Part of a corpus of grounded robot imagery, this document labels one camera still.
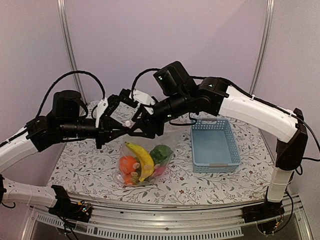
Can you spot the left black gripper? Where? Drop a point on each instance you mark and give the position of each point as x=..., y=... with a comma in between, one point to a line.
x=105, y=131

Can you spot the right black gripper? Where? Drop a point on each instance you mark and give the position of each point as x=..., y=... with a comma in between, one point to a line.
x=146, y=123

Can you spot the green toy pepper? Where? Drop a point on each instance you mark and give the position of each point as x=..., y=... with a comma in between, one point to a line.
x=160, y=154

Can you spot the clear zip top bag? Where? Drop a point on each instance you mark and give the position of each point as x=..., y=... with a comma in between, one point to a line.
x=170, y=138

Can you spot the yellow toy banana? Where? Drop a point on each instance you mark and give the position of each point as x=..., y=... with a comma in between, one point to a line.
x=146, y=161

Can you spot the orange toy orange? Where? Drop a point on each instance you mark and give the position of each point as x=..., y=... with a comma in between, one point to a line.
x=128, y=164

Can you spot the red toy apple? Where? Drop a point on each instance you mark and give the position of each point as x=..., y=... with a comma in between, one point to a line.
x=159, y=169

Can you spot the green orange toy mango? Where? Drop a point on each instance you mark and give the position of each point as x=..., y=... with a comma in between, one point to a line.
x=130, y=180

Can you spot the light blue plastic basket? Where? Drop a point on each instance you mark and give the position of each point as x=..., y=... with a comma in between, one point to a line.
x=213, y=146

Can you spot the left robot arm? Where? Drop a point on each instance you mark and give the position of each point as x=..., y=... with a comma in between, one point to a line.
x=67, y=121

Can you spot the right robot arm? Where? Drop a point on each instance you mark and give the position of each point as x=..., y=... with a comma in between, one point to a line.
x=220, y=97

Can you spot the floral tablecloth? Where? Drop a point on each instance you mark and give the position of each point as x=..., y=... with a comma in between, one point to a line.
x=85, y=170

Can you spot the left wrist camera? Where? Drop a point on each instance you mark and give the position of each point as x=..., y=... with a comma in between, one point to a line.
x=68, y=104

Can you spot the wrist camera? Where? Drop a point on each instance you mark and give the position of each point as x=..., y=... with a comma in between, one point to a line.
x=68, y=104
x=174, y=77

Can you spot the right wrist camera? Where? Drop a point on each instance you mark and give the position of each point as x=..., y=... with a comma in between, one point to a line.
x=174, y=77

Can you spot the aluminium front rail frame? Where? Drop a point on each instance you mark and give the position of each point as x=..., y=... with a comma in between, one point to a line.
x=119, y=220

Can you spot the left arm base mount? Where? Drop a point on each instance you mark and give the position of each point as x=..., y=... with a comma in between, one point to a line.
x=66, y=209

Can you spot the left aluminium post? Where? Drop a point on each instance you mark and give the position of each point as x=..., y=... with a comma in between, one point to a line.
x=62, y=12

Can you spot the aluminium post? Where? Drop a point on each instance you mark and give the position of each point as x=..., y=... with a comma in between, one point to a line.
x=266, y=30
x=62, y=12

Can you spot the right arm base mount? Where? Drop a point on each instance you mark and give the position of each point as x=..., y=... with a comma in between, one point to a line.
x=262, y=211

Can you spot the right aluminium post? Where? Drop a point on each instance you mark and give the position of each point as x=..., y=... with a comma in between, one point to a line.
x=266, y=30

